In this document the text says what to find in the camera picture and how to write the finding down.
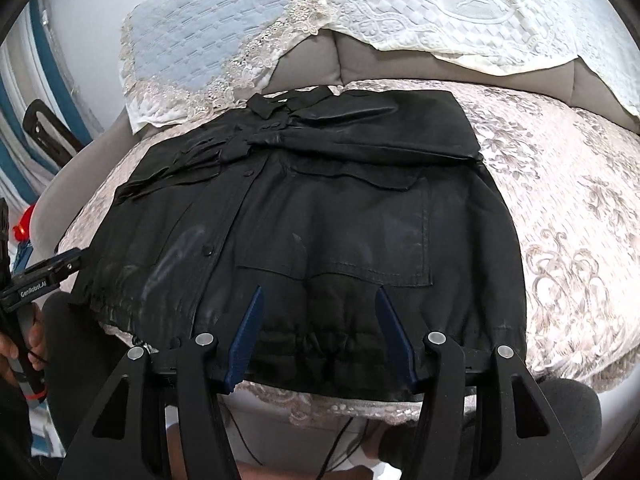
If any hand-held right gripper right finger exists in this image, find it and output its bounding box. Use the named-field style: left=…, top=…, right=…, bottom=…
left=375, top=286, right=584, bottom=480

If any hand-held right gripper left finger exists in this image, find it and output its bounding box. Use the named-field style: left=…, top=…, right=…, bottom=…
left=57, top=285, right=266, bottom=480

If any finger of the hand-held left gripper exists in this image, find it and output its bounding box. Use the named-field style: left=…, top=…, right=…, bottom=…
left=30, top=247, right=84, bottom=287

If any black jacket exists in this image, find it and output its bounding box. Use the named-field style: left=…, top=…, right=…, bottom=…
left=67, top=86, right=529, bottom=404

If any person's left hand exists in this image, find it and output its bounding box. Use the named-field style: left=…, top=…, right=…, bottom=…
left=0, top=310, right=47, bottom=386

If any black plastic object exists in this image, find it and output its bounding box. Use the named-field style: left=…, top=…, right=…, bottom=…
left=22, top=99, right=87, bottom=162

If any blue striped curtain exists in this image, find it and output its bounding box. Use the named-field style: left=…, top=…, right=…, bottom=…
left=0, top=0, right=93, bottom=266

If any beige floral sofa cover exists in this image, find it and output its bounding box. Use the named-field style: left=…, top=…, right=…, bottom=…
left=54, top=79, right=640, bottom=423

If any pale blue lace backrest cover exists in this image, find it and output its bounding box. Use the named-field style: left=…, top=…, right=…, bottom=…
left=119, top=0, right=332, bottom=136

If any cream lace back cover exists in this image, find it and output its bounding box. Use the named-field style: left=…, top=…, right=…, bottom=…
left=37, top=29, right=640, bottom=261

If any cream embossed backrest cover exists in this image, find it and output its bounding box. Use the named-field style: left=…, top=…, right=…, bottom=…
left=287, top=0, right=640, bottom=135

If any black cable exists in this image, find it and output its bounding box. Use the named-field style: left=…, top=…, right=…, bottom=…
left=232, top=400, right=373, bottom=480

